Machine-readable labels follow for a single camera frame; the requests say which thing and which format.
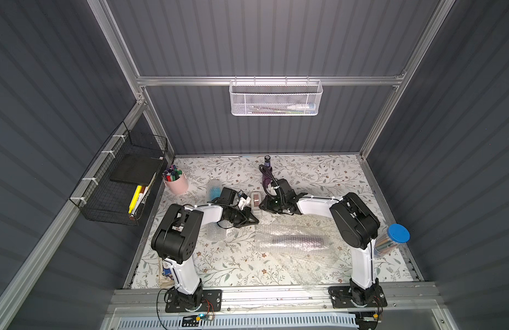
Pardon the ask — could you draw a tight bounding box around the white ventilated cable duct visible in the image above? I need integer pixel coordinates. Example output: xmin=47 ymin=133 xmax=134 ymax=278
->
xmin=114 ymin=312 xmax=358 ymax=329

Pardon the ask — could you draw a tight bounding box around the yellow highlighter in basket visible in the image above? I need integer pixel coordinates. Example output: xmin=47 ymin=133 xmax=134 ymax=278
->
xmin=128 ymin=186 xmax=143 ymax=214

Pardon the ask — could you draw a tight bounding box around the white tape dispenser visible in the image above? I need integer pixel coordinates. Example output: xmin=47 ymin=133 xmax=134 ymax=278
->
xmin=251 ymin=192 xmax=263 ymax=212

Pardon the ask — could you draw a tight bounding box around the dark purple labelled bottle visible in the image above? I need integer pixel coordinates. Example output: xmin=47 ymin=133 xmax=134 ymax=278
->
xmin=269 ymin=235 xmax=325 ymax=251

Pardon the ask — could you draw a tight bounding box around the aluminium front rail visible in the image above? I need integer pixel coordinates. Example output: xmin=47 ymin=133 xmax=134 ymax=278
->
xmin=107 ymin=282 xmax=445 ymax=315

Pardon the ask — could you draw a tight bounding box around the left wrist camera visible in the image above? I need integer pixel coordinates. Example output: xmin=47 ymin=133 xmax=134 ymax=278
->
xmin=237 ymin=193 xmax=252 ymax=210

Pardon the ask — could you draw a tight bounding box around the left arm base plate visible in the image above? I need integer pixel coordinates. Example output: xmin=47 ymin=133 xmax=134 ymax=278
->
xmin=163 ymin=290 xmax=223 ymax=313

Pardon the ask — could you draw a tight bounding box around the blue-lid pencil jar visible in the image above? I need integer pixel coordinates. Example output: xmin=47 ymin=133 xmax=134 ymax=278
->
xmin=373 ymin=224 xmax=411 ymax=259

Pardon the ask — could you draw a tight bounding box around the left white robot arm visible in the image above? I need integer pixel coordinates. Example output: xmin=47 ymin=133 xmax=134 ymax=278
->
xmin=151 ymin=188 xmax=259 ymax=312

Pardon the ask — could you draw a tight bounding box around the white wire wall basket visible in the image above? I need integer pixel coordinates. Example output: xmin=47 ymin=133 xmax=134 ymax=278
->
xmin=229 ymin=79 xmax=323 ymax=116

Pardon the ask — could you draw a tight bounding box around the purple liquid glass bottle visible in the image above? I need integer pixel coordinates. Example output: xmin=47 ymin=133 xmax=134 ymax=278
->
xmin=259 ymin=155 xmax=272 ymax=188

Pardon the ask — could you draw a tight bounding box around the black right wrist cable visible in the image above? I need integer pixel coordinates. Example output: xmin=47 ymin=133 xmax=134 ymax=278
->
xmin=258 ymin=163 xmax=280 ymax=197

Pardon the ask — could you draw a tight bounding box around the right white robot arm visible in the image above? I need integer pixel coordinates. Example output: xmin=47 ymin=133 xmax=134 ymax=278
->
xmin=260 ymin=180 xmax=380 ymax=307

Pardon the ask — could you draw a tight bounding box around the black notebook in basket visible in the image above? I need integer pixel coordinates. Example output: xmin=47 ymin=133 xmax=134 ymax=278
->
xmin=109 ymin=154 xmax=163 ymax=186

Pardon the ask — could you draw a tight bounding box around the pink marker cup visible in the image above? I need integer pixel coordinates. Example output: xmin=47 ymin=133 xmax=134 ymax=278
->
xmin=162 ymin=165 xmax=189 ymax=195

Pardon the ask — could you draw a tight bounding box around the blue liquid glass bottle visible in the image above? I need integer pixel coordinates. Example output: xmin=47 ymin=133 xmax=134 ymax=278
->
xmin=208 ymin=186 xmax=221 ymax=201

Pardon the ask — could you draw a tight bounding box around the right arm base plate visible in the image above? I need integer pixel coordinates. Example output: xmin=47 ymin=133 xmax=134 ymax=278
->
xmin=328 ymin=285 xmax=388 ymax=309

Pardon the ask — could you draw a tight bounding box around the black wire wall basket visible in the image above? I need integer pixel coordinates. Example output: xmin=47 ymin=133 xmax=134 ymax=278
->
xmin=70 ymin=124 xmax=169 ymax=226

